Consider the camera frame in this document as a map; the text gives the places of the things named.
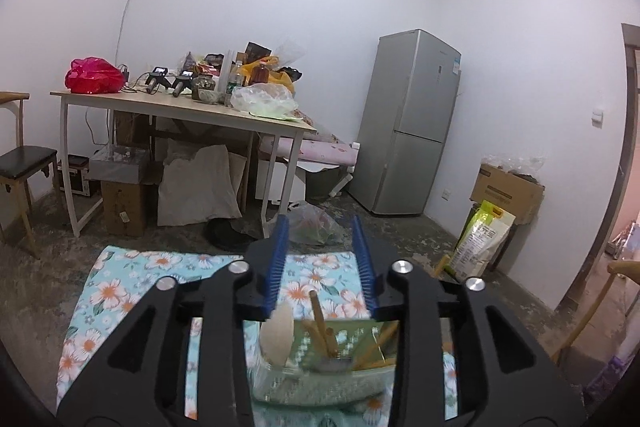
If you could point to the green and white rice bag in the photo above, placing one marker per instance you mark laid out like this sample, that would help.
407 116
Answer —
482 242

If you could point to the black round basin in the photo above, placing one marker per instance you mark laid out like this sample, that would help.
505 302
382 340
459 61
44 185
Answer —
230 234

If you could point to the purple patterned box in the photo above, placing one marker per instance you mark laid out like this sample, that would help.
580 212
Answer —
612 372

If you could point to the white wall switch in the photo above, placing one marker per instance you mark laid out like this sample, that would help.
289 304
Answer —
597 117

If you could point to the wooden table with white legs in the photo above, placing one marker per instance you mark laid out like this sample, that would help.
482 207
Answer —
150 104

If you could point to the wall socket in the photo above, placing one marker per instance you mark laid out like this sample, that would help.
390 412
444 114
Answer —
446 194

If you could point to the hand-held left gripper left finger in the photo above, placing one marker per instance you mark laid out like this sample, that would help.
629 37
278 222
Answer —
277 262

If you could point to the pale rice paddle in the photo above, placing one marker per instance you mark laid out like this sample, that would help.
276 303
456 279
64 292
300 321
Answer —
277 332

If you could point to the green perforated utensil holder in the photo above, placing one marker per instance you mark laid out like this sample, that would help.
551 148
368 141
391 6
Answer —
320 387

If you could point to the grey plastic-wrapped box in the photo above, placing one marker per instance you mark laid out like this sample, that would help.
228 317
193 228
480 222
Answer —
120 162

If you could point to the black handheld device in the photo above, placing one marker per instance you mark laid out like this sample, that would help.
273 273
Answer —
184 84
155 79

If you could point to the clear plastic bag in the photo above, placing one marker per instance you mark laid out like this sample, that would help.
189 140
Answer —
265 102

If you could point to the brown door frame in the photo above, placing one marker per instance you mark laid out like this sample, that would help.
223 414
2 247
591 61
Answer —
612 187

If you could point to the small brown carton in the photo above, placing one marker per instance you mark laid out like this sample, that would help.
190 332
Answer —
122 207

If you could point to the silver refrigerator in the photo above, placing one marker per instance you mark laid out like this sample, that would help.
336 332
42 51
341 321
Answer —
405 122

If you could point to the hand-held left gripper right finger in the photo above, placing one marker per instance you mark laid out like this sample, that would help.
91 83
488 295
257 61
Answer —
364 262

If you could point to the yellow plastic bag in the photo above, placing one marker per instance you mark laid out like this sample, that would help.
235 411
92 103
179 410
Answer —
284 79

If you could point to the wooden armchair frame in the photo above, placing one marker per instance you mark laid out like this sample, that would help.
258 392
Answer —
625 271

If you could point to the pink floral roll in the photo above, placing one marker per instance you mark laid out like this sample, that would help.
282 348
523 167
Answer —
310 149

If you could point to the bundle of wooden chopsticks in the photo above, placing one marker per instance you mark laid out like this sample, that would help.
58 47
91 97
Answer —
317 312

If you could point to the red plastic bag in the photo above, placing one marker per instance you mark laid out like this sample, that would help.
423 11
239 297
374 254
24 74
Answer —
95 77

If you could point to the glass jar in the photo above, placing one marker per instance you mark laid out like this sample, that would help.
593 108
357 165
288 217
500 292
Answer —
203 86

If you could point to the brown bottle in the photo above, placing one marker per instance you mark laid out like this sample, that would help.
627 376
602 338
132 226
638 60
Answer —
260 74

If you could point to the dark grey bin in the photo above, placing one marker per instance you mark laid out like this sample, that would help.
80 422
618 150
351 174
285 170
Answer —
325 182

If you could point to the white panel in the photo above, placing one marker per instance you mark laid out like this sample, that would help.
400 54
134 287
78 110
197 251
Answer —
280 184

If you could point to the floral blue blanket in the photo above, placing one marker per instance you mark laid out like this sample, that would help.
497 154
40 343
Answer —
125 287

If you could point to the crumpled plastic bag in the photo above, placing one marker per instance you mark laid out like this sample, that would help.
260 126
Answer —
315 224

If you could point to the wooden chair with dark seat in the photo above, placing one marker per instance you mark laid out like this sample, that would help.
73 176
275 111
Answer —
25 159

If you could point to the large cardboard box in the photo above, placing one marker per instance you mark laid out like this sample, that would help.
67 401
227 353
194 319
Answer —
505 194

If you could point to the white sack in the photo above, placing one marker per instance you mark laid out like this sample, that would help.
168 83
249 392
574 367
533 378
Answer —
200 187

